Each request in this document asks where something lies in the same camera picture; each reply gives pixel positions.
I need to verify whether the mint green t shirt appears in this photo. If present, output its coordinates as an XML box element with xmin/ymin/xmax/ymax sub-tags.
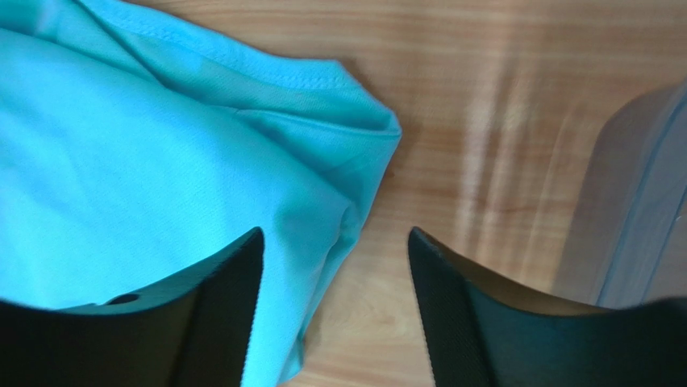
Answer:
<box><xmin>1</xmin><ymin>1</ymin><xmax>402</xmax><ymax>386</ymax></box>

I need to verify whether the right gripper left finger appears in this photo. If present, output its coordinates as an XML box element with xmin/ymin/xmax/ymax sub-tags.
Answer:
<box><xmin>1</xmin><ymin>228</ymin><xmax>264</xmax><ymax>386</ymax></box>

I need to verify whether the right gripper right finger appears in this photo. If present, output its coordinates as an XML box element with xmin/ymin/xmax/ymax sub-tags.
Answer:
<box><xmin>407</xmin><ymin>227</ymin><xmax>686</xmax><ymax>386</ymax></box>

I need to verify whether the clear plastic bin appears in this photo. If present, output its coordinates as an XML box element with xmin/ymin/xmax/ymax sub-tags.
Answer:
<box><xmin>552</xmin><ymin>82</ymin><xmax>686</xmax><ymax>309</ymax></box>

